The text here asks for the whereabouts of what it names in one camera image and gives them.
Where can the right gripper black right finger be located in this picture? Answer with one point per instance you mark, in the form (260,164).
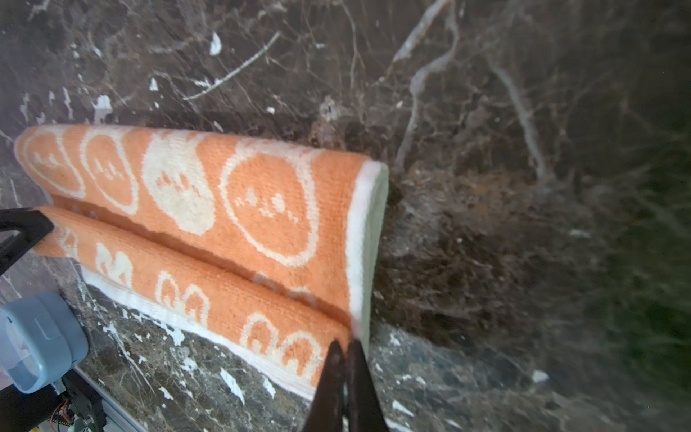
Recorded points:
(364,412)

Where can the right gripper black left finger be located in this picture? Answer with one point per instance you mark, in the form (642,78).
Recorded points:
(327,408)

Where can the small light blue clock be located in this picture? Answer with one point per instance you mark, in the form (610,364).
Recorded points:
(41,340)

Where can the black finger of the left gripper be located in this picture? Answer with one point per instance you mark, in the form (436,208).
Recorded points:
(27,228)

